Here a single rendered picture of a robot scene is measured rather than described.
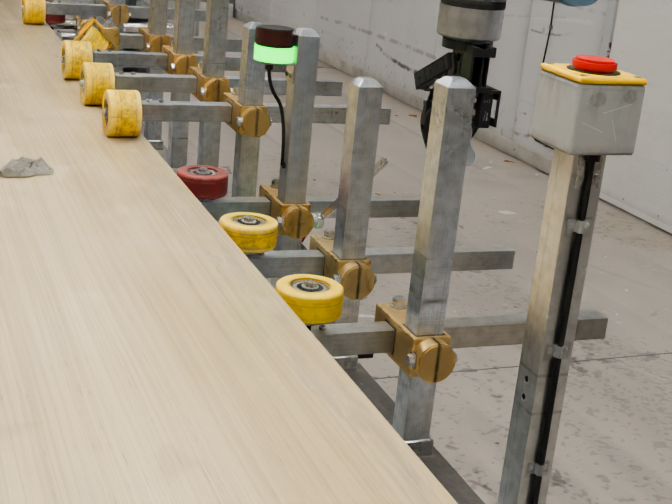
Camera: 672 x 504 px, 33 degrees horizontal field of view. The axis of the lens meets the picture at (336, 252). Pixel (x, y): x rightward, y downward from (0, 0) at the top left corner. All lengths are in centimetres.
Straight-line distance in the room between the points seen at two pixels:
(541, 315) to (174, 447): 37
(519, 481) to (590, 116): 37
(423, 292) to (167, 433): 44
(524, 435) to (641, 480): 188
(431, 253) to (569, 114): 35
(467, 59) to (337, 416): 69
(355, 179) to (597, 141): 56
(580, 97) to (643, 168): 433
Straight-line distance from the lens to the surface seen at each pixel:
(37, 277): 134
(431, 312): 135
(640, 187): 537
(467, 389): 332
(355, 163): 153
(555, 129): 105
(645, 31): 539
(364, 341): 138
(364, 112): 151
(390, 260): 164
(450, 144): 129
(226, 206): 180
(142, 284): 133
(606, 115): 104
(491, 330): 145
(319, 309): 131
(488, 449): 301
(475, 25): 159
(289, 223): 177
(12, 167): 175
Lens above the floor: 137
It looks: 18 degrees down
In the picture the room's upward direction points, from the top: 6 degrees clockwise
